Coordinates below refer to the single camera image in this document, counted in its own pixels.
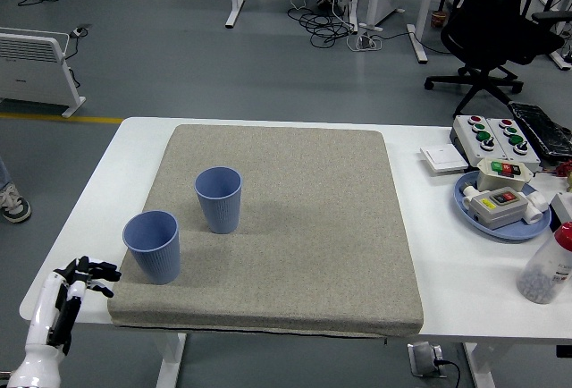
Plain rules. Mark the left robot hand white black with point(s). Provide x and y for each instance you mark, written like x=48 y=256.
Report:
x=44 y=312

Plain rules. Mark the blue ribbed plastic cup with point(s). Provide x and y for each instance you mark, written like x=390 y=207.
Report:
x=156 y=258
x=221 y=213

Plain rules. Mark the person's shoe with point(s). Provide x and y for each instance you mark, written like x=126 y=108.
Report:
x=15 y=209

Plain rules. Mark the white table leg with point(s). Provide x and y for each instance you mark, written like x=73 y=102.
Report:
x=172 y=361
x=480 y=368

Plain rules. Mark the person's leg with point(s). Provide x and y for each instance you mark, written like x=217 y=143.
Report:
x=3 y=173

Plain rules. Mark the grey-brown fabric mat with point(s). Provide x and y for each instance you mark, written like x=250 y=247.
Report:
x=290 y=227

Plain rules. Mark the floor power socket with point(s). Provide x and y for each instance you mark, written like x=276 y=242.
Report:
x=80 y=30

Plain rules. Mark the white power strip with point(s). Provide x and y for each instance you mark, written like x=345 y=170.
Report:
x=367 y=43

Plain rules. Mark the white four-button control box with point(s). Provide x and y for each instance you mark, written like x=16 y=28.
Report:
x=529 y=155
x=465 y=135

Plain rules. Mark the blue round plate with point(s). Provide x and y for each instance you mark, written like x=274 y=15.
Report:
x=514 y=232

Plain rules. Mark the small brown pot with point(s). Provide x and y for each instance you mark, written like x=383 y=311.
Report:
x=439 y=19

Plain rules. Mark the clear bottle with red cap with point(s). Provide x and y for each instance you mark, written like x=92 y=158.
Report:
x=543 y=267

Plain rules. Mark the black table control panel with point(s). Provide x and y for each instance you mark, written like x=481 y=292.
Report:
x=564 y=350

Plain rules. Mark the black office chair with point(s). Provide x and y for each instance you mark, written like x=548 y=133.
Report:
x=491 y=35

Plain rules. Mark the black wrapped keyboard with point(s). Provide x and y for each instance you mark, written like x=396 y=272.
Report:
x=540 y=129

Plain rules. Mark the small white box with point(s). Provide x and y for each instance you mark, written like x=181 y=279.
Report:
x=564 y=209

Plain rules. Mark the white wall switch plate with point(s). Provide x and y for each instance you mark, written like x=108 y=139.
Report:
x=442 y=157

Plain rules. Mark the grey push-button switch box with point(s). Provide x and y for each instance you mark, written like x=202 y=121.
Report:
x=496 y=209

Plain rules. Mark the white three-button switch box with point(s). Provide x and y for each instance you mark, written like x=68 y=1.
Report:
x=491 y=178

